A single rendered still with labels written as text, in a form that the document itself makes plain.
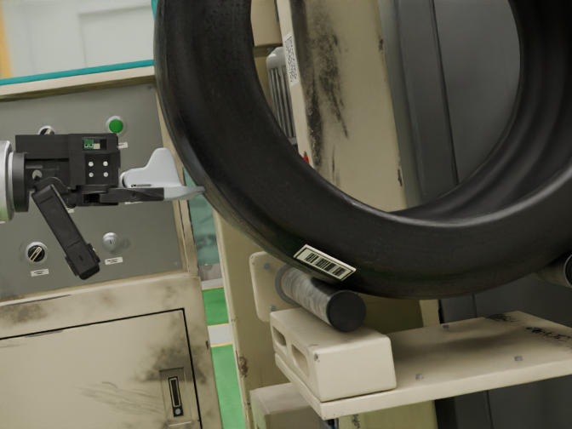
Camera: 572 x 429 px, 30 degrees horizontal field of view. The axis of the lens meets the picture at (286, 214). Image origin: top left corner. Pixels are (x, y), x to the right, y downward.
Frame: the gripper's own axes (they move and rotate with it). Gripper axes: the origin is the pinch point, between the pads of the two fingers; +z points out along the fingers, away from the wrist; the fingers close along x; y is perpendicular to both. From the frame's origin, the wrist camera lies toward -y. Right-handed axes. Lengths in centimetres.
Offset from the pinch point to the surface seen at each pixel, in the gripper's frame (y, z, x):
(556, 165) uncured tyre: 3, 49, 12
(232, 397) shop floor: -101, 41, 375
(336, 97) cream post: 13.1, 22.7, 28.4
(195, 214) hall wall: -33, 62, 925
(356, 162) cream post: 3.8, 25.4, 28.4
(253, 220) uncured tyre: -2.8, 5.7, -8.9
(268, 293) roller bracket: -14.5, 11.8, 25.8
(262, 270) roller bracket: -11.2, 11.0, 25.8
